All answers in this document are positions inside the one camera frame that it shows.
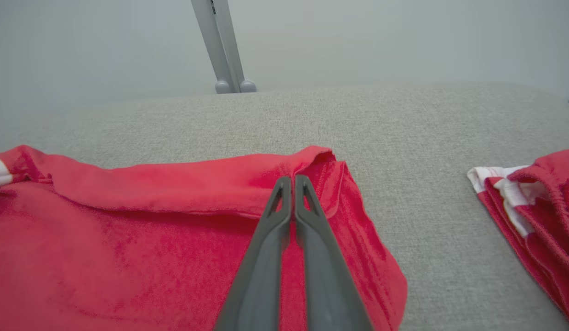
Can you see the grey metal frame post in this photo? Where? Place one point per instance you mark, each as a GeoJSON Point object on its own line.
{"type": "Point", "coordinates": [220, 46]}

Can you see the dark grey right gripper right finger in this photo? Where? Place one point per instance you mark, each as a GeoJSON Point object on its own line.
{"type": "Point", "coordinates": [328, 285]}

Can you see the red and white striped garment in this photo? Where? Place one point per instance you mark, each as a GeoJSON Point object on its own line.
{"type": "Point", "coordinates": [551, 220]}

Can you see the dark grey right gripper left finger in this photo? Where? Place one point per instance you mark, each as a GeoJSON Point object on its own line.
{"type": "Point", "coordinates": [259, 276]}

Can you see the red garment with white band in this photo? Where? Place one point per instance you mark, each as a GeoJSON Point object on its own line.
{"type": "Point", "coordinates": [105, 253]}

